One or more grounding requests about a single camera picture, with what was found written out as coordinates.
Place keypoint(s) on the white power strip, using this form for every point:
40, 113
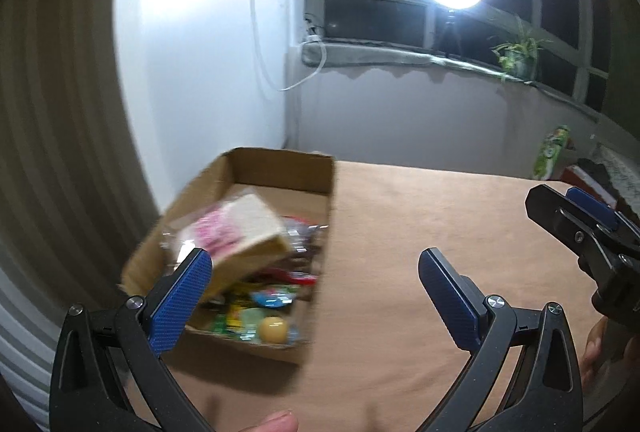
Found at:
315, 35

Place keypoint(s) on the white lace tablecloth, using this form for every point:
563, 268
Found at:
622, 167

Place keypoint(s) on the white cabinet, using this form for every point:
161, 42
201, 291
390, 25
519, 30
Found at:
200, 62

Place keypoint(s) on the potted spider plant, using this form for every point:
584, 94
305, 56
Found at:
522, 65

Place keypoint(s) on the beige panelled door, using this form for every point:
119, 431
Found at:
50, 112

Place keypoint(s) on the black tripod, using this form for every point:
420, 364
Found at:
451, 20

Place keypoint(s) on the brown cardboard box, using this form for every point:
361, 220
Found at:
280, 170

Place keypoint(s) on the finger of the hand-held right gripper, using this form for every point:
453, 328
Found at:
592, 207
550, 209

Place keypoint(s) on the person's right hand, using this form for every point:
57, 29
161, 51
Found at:
597, 347

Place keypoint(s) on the round tan candy clear wrapper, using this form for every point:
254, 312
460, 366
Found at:
273, 329

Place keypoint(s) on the grey windowsill cloth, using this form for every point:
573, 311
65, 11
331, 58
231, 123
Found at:
375, 57

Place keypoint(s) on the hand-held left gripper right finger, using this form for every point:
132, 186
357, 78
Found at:
447, 299

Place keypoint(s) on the red open box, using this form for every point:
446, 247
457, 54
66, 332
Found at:
575, 174

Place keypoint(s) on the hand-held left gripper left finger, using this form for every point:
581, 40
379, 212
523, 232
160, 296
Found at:
180, 307

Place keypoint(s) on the sandwich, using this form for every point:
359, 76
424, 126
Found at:
240, 227

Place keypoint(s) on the olive curtain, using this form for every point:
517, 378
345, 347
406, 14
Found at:
625, 37

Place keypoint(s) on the blue candy wrapper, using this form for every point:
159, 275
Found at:
272, 299

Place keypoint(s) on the green printed bag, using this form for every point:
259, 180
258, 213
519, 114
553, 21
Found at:
550, 152

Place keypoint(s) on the person's left hand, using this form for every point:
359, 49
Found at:
272, 423

